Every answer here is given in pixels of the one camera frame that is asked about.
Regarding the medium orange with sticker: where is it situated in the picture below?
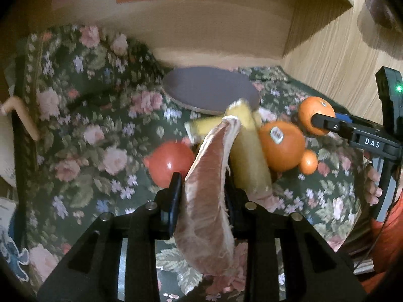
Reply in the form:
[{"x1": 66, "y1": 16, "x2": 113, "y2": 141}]
[{"x1": 298, "y1": 96, "x2": 335, "y2": 136}]

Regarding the peeled pomelo segment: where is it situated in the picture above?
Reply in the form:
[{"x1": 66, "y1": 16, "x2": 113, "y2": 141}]
[{"x1": 174, "y1": 115, "x2": 241, "y2": 276}]

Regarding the person's right hand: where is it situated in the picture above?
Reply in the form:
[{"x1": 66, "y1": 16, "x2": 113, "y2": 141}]
[{"x1": 364, "y1": 152, "x2": 383, "y2": 206}]

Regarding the yellow-green banana piece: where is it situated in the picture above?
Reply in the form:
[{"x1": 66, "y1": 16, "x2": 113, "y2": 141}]
[{"x1": 225, "y1": 99, "x2": 272, "y2": 200}]

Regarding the small mandarin orange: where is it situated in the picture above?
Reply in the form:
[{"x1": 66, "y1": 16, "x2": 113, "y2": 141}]
[{"x1": 298, "y1": 149, "x2": 318, "y2": 175}]

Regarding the red tomato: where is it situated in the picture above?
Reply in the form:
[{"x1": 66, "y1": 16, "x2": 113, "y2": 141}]
[{"x1": 144, "y1": 141, "x2": 195, "y2": 188}]

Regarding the large orange with sticker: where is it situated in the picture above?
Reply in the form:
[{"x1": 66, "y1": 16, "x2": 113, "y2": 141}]
[{"x1": 259, "y1": 121, "x2": 305, "y2": 172}]

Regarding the dark round plate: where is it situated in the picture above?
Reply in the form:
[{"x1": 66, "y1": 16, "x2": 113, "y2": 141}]
[{"x1": 162, "y1": 66, "x2": 260, "y2": 115}]

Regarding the floral dark green cloth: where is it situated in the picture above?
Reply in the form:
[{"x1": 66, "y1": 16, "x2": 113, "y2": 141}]
[{"x1": 9, "y1": 25, "x2": 364, "y2": 301}]

